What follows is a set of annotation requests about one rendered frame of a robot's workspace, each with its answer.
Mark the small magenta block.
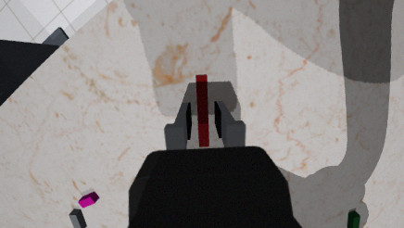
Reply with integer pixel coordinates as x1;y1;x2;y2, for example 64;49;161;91
78;192;99;208

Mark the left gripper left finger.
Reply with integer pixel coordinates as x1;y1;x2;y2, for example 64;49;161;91
164;103;192;150

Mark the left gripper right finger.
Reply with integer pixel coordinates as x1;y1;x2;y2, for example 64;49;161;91
214;101;246;147

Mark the red rod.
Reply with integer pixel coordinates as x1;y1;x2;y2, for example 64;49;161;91
196;75;209;147

